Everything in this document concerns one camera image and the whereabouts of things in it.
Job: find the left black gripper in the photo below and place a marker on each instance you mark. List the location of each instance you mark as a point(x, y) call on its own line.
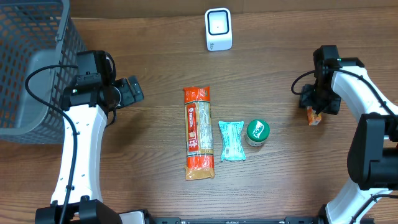
point(130, 90)

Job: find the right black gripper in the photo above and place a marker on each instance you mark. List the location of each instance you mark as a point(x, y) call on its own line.
point(319, 101)

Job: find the orange tissue pack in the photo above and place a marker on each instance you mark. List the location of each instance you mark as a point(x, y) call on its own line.
point(313, 117)

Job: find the green lid jar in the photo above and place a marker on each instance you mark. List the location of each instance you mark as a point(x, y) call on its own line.
point(257, 132)

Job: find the teal snack packet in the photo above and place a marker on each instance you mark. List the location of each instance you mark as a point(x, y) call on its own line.
point(231, 140)

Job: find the red spaghetti pasta package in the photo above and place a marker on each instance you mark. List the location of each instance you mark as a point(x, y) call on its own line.
point(199, 137)

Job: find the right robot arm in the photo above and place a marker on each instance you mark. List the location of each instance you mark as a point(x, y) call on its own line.
point(372, 168)

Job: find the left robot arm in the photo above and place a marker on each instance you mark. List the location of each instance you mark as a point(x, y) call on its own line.
point(85, 104)

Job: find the white barcode scanner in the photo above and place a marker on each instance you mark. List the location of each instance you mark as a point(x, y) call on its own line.
point(218, 28)

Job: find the grey plastic mesh basket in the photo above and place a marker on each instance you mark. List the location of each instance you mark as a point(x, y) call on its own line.
point(39, 44)

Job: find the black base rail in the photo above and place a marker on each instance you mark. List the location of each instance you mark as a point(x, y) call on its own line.
point(286, 220)

